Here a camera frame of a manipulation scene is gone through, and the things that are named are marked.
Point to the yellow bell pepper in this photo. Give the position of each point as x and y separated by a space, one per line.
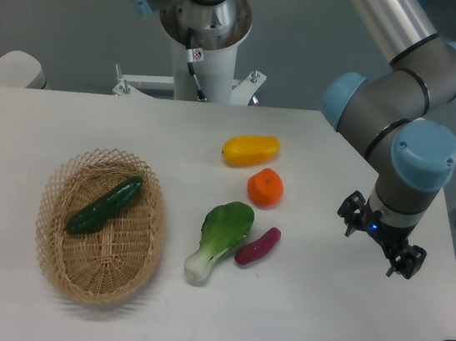
248 150

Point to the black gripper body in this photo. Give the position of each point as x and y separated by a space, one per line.
388 228

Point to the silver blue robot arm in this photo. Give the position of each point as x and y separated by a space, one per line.
383 120

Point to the white chair back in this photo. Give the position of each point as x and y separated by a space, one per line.
21 70

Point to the orange pumpkin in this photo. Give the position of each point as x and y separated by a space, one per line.
265 188

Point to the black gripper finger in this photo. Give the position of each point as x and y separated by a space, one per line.
406 262
350 211

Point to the green cucumber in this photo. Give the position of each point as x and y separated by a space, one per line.
92 218

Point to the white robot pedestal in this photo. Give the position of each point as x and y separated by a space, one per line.
204 42

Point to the woven wicker basket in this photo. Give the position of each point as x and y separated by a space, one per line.
114 263

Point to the green bok choy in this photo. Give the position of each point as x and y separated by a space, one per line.
223 229

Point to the purple sweet potato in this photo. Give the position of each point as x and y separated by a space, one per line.
258 249

